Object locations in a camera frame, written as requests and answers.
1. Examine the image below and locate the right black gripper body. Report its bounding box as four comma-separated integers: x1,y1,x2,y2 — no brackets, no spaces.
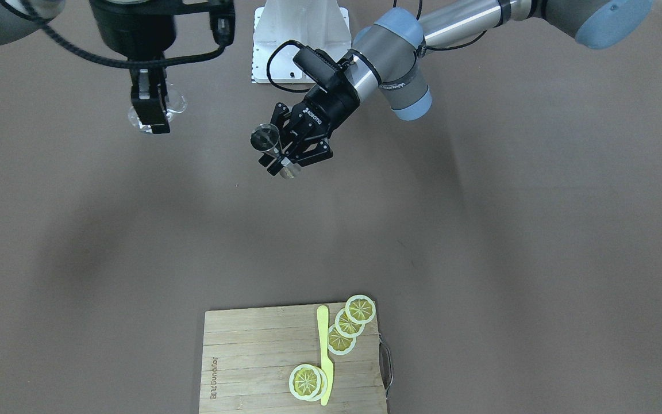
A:
89,1,179,69

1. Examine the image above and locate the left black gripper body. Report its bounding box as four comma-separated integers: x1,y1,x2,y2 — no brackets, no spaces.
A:
292,78,360,144

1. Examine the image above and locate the clear glass shaker cup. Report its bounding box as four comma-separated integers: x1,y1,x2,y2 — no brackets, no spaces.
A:
127,82,187,135

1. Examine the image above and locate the steel jigger measuring cup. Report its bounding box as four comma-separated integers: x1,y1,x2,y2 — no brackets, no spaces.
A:
250,123,300,180

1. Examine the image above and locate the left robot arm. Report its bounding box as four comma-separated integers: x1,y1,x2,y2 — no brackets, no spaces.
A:
250,1,653,178

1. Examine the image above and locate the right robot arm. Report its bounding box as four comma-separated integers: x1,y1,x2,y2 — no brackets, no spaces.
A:
0,1,176,134

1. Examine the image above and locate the lemon slice outer end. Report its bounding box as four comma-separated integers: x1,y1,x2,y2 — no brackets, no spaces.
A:
345,294,376,325

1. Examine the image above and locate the yellow plastic knife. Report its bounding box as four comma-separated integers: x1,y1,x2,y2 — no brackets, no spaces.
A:
316,305,334,406

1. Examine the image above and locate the lemon slice middle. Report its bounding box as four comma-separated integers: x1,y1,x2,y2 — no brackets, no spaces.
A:
334,309,365,339

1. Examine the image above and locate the lemon slice inner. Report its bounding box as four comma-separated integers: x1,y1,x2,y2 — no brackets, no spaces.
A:
328,327,356,355

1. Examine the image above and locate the wooden cutting board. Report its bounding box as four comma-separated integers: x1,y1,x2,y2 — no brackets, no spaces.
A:
199,304,390,413

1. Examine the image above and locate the lemon slice under pair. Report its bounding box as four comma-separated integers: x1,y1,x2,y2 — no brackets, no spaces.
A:
308,365,328,401

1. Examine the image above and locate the lemon slice top pair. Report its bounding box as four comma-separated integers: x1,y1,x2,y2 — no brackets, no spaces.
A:
287,363,324,401

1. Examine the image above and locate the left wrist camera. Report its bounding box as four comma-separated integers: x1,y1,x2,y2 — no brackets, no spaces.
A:
292,45,342,89

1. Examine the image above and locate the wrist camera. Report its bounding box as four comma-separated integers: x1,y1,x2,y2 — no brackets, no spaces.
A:
207,1,236,47
292,45,342,89

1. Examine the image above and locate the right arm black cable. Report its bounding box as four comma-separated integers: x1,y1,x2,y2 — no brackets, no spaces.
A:
0,0,234,70

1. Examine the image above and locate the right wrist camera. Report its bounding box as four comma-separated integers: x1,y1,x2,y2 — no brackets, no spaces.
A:
207,1,236,47

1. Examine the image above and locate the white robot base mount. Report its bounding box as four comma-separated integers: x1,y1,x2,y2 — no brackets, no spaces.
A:
251,1,352,84

